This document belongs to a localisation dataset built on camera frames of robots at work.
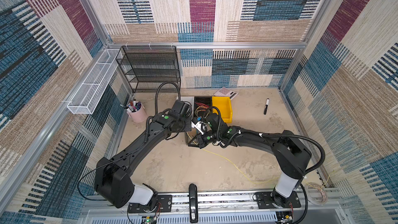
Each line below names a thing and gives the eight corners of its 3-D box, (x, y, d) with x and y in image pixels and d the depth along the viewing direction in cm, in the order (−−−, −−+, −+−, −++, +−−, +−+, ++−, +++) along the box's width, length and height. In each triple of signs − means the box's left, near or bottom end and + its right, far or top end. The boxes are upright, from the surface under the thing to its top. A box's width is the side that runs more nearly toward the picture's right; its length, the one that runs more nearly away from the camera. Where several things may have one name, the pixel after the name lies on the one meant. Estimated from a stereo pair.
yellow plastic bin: (213, 124, 104) (214, 117, 98) (212, 101, 116) (212, 95, 110) (231, 123, 104) (233, 117, 98) (228, 101, 116) (229, 95, 110)
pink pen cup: (133, 124, 106) (125, 111, 95) (136, 114, 111) (129, 101, 100) (146, 124, 106) (140, 111, 95) (149, 114, 111) (143, 101, 100)
